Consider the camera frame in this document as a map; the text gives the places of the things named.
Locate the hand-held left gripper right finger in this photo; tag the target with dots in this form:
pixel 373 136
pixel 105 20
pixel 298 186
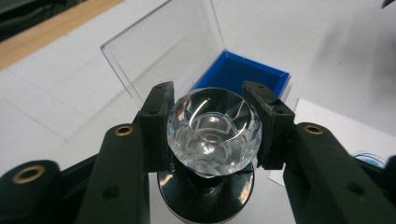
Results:
pixel 327 174

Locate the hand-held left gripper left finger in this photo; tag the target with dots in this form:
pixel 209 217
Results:
pixel 124 174

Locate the black stamp with clear knob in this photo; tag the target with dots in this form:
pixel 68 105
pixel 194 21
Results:
pixel 213 133

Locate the blue ink pad clear case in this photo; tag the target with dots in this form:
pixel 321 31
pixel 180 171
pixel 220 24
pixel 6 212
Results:
pixel 239 71

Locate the small white paper sheet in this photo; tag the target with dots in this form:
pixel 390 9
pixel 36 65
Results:
pixel 342 124

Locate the large white table cover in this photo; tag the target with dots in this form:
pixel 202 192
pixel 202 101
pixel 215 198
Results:
pixel 46 118

